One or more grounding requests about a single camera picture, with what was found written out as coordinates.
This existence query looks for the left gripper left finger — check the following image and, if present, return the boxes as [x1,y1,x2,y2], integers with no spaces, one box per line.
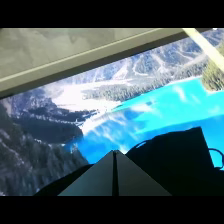
[57,150,116,197]

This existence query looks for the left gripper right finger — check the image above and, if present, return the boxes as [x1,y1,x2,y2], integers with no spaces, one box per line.
[114,150,172,197]

